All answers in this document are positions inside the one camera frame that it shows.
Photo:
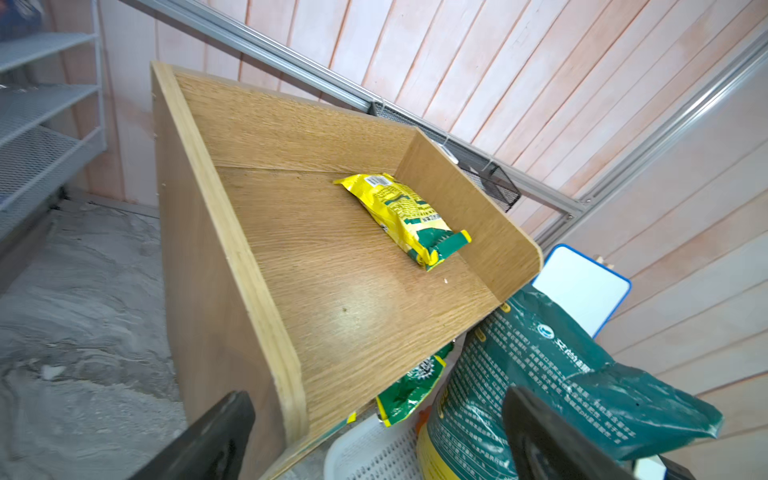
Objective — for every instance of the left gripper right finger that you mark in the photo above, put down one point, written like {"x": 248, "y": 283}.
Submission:
{"x": 545, "y": 446}

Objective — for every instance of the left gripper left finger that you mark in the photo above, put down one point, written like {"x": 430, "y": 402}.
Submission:
{"x": 211, "y": 448}

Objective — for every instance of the dark green large fertilizer bag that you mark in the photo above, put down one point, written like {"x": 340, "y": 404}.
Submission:
{"x": 531, "y": 342}

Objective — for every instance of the yellow green small bag top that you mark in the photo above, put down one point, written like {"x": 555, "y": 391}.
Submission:
{"x": 411, "y": 222}

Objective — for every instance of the wooden shelf cabinet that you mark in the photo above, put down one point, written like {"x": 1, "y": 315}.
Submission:
{"x": 277, "y": 280}

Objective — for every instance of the white plastic basket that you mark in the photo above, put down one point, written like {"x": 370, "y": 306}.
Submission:
{"x": 370, "y": 450}

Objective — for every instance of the white board blue frame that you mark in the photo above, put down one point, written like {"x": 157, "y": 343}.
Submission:
{"x": 587, "y": 290}

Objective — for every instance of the white wire rack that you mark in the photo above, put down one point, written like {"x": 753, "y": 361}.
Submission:
{"x": 52, "y": 101}

